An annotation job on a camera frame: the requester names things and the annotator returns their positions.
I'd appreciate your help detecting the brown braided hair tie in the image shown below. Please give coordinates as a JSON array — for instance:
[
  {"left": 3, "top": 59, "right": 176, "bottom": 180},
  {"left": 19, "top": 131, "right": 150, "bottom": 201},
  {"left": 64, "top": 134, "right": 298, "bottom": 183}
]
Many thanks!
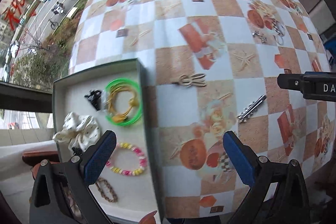
[{"left": 94, "top": 177, "right": 119, "bottom": 204}]

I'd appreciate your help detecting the pink yellow spiral bracelet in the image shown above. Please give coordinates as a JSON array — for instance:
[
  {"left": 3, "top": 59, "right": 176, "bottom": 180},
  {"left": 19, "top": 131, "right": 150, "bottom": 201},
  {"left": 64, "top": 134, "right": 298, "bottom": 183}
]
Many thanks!
[{"left": 106, "top": 142, "right": 148, "bottom": 177}]

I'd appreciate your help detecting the yellow elastic hair tie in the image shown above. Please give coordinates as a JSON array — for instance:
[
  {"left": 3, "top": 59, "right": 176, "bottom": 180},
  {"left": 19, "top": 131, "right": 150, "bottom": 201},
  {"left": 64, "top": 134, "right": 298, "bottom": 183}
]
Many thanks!
[{"left": 106, "top": 84, "right": 140, "bottom": 123}]

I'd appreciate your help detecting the blue plastic stool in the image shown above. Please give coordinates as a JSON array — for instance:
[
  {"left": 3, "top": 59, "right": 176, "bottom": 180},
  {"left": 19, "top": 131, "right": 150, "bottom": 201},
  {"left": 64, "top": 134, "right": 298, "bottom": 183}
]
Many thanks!
[{"left": 324, "top": 37, "right": 336, "bottom": 67}]

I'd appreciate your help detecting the brown slipper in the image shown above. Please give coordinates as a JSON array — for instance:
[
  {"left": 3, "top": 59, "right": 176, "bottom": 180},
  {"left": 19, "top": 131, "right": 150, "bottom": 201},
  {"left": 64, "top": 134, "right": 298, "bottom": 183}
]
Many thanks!
[{"left": 22, "top": 151, "right": 60, "bottom": 166}]

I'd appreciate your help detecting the white polka dot scrunchie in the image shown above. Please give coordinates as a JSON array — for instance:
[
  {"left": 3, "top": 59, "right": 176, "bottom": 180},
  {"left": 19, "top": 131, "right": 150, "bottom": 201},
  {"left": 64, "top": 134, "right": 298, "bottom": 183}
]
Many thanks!
[{"left": 52, "top": 112, "right": 102, "bottom": 153}]

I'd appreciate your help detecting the silver earring pair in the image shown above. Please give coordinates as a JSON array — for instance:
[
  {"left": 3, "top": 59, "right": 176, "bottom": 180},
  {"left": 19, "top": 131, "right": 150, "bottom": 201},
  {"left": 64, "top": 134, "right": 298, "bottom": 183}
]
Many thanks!
[{"left": 252, "top": 30, "right": 268, "bottom": 44}]

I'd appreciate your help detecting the silver rhinestone hair clip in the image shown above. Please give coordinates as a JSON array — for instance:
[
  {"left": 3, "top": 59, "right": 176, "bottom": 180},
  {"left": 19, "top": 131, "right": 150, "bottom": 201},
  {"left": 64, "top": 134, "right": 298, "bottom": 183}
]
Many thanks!
[{"left": 237, "top": 94, "right": 266, "bottom": 123}]

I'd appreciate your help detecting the clear plastic hair clip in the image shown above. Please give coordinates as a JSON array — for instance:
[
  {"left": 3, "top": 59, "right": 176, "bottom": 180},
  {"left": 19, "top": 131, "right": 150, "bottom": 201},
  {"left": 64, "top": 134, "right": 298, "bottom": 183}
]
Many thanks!
[{"left": 100, "top": 90, "right": 108, "bottom": 111}]

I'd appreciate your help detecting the small black claw clip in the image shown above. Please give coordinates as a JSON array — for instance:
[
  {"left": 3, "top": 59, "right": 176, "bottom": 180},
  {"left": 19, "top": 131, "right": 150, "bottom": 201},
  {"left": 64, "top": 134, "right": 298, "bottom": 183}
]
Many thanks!
[{"left": 84, "top": 90, "right": 102, "bottom": 111}]

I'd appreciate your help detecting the green cardboard box tray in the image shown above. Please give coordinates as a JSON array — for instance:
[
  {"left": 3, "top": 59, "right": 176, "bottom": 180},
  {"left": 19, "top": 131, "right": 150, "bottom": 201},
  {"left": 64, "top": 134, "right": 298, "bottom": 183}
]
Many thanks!
[{"left": 52, "top": 59, "right": 164, "bottom": 223}]

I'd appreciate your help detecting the checkered seashell tablecloth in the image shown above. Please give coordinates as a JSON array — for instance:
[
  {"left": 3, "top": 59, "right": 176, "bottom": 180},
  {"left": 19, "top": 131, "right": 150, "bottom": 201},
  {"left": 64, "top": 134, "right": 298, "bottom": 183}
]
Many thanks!
[{"left": 70, "top": 0, "right": 335, "bottom": 218}]

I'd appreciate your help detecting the green plastic bangle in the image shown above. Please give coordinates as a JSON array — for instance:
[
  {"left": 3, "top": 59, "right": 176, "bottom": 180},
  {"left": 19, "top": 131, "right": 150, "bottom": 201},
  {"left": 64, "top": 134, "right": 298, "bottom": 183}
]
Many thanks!
[{"left": 104, "top": 78, "right": 142, "bottom": 126}]

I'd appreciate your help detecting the beige bow hair clip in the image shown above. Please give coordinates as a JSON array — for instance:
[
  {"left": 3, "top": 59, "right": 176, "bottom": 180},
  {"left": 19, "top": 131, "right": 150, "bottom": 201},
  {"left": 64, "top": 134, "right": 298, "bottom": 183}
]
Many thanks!
[{"left": 172, "top": 73, "right": 207, "bottom": 88}]

